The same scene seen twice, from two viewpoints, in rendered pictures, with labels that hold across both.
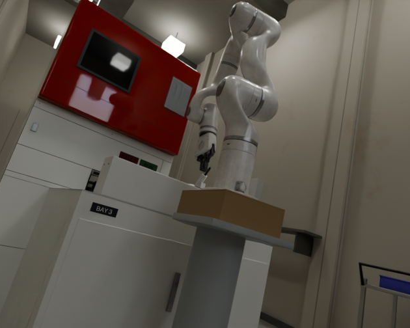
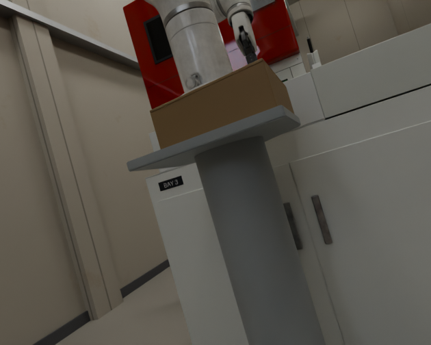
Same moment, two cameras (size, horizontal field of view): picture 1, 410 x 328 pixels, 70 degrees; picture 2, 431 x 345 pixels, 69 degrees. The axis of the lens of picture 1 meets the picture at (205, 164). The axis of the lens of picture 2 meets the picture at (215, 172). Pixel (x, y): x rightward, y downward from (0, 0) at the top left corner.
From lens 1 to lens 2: 0.82 m
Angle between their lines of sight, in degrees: 54
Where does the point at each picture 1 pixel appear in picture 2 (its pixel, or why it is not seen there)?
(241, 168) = (183, 58)
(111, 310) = not seen: hidden behind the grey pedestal
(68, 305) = (191, 272)
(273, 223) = (248, 96)
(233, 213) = (174, 131)
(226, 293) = (241, 225)
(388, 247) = not seen: outside the picture
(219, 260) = (212, 190)
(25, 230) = not seen: hidden behind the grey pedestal
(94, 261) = (189, 230)
